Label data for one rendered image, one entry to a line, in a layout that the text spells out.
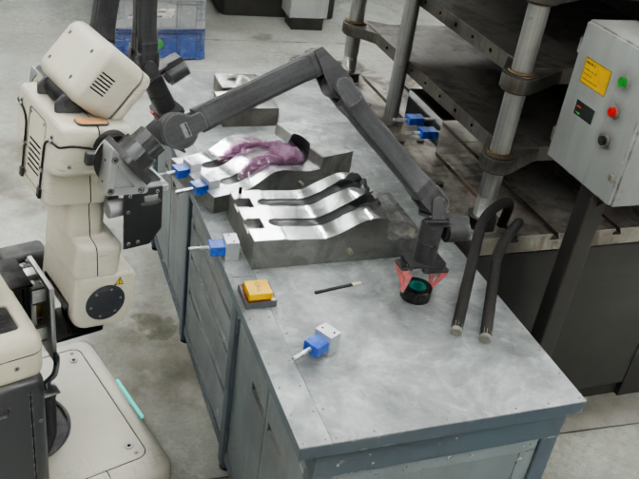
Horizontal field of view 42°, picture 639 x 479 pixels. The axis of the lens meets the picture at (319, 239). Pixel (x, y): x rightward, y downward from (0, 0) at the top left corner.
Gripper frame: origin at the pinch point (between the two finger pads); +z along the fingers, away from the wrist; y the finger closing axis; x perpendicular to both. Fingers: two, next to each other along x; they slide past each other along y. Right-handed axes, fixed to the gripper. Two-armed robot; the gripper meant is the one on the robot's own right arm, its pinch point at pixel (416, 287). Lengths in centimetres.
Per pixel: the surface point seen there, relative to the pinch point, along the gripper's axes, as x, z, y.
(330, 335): -18.0, -1.8, -30.9
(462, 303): -10.8, -2.0, 7.5
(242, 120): 104, 0, -20
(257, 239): 18.2, -5.6, -38.8
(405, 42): 105, -30, 38
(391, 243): 17.9, -2.2, 0.1
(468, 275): -2.5, -4.6, 12.9
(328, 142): 68, -9, -2
